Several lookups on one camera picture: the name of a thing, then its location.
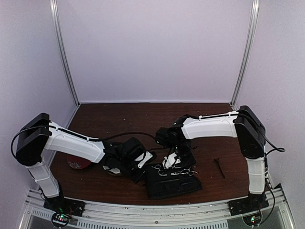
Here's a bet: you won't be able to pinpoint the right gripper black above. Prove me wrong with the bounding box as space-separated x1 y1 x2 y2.
173 141 196 169

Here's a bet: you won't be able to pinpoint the silver straight scissors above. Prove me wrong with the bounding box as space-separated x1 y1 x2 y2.
170 168 195 176

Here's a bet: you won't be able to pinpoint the silver thinning scissors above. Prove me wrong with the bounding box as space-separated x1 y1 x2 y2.
152 164 167 177

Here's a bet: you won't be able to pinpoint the black zip tool case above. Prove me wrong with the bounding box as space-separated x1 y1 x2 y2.
145 164 203 199

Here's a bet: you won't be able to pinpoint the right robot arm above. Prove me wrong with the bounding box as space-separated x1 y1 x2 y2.
155 105 266 211

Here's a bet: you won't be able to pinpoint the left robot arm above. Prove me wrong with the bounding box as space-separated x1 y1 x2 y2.
10 113 153 212

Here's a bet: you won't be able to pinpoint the black hair clip right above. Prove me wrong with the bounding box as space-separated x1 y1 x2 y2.
214 158 225 179

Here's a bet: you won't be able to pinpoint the white ceramic bowl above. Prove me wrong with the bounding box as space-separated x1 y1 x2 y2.
102 166 122 176

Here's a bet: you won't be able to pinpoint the red floral plate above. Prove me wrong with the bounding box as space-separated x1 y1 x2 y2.
67 155 91 170

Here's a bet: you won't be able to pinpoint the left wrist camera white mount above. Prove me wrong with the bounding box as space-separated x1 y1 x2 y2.
134 151 156 168

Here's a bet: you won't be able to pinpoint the aluminium front rail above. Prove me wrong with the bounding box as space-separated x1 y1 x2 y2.
16 187 296 229

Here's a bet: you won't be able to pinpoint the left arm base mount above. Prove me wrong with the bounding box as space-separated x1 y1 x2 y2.
41 191 85 229

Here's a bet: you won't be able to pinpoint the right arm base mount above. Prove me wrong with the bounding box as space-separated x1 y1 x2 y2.
228 192 269 228

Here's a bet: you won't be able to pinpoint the right aluminium frame post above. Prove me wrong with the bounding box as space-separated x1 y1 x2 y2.
230 0 260 109

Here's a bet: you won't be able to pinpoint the aluminium frame post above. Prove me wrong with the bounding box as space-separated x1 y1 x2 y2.
230 0 260 109
50 0 80 107

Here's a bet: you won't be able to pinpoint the left aluminium frame post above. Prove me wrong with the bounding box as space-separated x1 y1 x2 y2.
50 0 80 107

